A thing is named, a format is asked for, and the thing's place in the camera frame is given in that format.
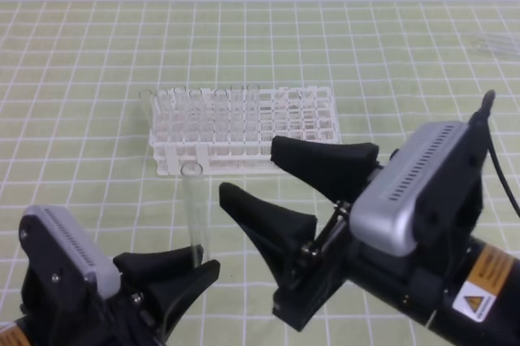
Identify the white test tube rack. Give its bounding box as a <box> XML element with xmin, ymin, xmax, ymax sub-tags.
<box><xmin>149</xmin><ymin>84</ymin><xmax>340</xmax><ymax>176</ymax></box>

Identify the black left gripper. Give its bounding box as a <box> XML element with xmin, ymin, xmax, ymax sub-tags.
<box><xmin>15</xmin><ymin>214</ymin><xmax>221</xmax><ymax>346</ymax></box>

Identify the clear tube leaning on rack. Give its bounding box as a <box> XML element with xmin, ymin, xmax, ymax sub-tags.
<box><xmin>139</xmin><ymin>89</ymin><xmax>155</xmax><ymax>134</ymax></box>

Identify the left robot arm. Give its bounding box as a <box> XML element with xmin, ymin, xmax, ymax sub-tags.
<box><xmin>1</xmin><ymin>210</ymin><xmax>221</xmax><ymax>345</ymax></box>

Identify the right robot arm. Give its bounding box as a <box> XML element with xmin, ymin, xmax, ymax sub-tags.
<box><xmin>219</xmin><ymin>136</ymin><xmax>519</xmax><ymax>345</ymax></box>

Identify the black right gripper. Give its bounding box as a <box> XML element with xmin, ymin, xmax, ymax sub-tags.
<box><xmin>219</xmin><ymin>136</ymin><xmax>483</xmax><ymax>332</ymax></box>

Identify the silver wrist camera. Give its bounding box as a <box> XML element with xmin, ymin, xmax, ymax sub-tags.
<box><xmin>350</xmin><ymin>121</ymin><xmax>486</xmax><ymax>257</ymax></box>
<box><xmin>24</xmin><ymin>205</ymin><xmax>121</xmax><ymax>299</ymax></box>

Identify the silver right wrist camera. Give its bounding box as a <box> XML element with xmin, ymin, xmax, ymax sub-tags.
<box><xmin>350</xmin><ymin>121</ymin><xmax>486</xmax><ymax>257</ymax></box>

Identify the clear glass test tube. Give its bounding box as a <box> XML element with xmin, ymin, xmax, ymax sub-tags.
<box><xmin>180</xmin><ymin>161</ymin><xmax>210</xmax><ymax>267</ymax></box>

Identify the clear test tubes far right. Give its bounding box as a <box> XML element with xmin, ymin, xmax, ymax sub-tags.
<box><xmin>470</xmin><ymin>34</ymin><xmax>519</xmax><ymax>55</ymax></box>

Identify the black right camera cable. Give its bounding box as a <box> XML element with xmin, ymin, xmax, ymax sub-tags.
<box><xmin>466</xmin><ymin>89</ymin><xmax>520</xmax><ymax>219</ymax></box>

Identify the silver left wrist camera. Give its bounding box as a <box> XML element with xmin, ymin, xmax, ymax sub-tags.
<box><xmin>24</xmin><ymin>205</ymin><xmax>121</xmax><ymax>299</ymax></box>

